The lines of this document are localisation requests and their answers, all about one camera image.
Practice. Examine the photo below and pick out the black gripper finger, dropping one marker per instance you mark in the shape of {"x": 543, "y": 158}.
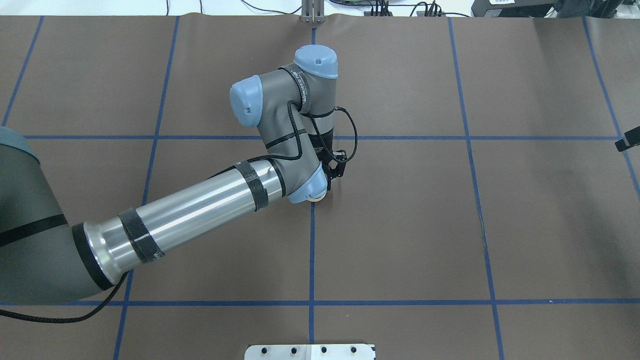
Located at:
{"x": 630, "y": 139}

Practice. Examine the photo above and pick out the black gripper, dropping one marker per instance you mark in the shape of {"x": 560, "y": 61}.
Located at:
{"x": 325, "y": 136}

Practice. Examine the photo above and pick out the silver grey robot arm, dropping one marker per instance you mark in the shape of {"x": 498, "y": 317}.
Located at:
{"x": 47, "y": 261}

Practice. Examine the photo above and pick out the black electronics box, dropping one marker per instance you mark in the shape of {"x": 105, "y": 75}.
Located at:
{"x": 511, "y": 8}

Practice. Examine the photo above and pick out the aluminium frame post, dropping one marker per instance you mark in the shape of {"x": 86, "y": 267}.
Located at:
{"x": 313, "y": 11}

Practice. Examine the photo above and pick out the white camera stand column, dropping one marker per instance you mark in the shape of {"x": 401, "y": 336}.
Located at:
{"x": 331, "y": 351}

